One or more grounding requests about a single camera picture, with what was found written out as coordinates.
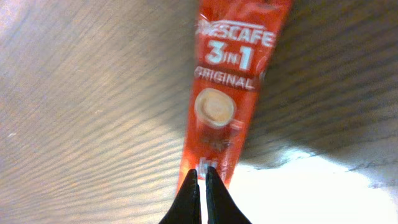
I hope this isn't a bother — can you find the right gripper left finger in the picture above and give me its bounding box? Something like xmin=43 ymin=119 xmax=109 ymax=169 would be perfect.
xmin=159 ymin=169 xmax=201 ymax=224

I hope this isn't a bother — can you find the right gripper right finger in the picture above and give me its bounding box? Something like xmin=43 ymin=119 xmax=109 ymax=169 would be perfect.
xmin=205 ymin=166 xmax=251 ymax=224

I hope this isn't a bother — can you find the red snack stick packet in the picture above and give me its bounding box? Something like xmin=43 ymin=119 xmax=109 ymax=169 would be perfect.
xmin=179 ymin=0 xmax=293 ymax=184

